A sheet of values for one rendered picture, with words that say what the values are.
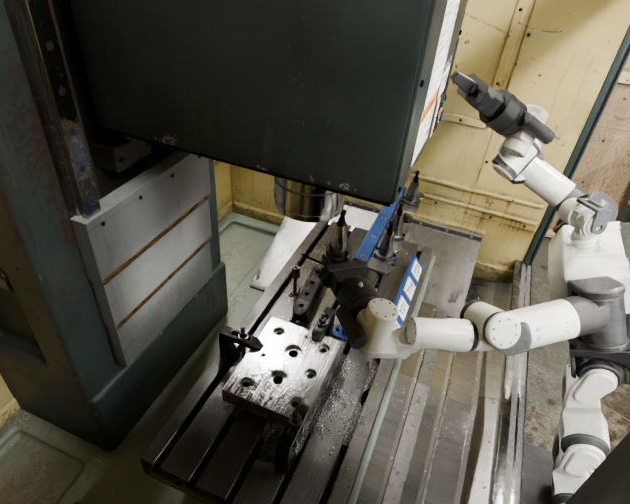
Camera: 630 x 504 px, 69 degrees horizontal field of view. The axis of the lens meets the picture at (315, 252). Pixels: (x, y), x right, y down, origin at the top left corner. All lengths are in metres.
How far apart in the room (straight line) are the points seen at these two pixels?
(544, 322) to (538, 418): 1.64
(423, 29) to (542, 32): 1.16
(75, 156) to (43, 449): 1.03
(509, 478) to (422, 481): 0.23
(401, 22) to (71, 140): 0.67
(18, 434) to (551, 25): 2.17
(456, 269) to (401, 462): 0.91
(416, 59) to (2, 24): 0.68
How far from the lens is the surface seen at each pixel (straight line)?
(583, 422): 1.80
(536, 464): 2.35
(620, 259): 1.34
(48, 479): 1.73
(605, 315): 1.20
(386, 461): 1.47
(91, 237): 1.14
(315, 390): 1.26
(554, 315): 1.13
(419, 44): 0.73
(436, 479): 1.52
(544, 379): 2.91
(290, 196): 0.95
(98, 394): 1.46
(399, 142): 0.77
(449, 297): 2.01
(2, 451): 1.83
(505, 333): 1.04
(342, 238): 1.09
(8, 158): 1.02
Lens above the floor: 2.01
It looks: 38 degrees down
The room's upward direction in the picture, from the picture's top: 5 degrees clockwise
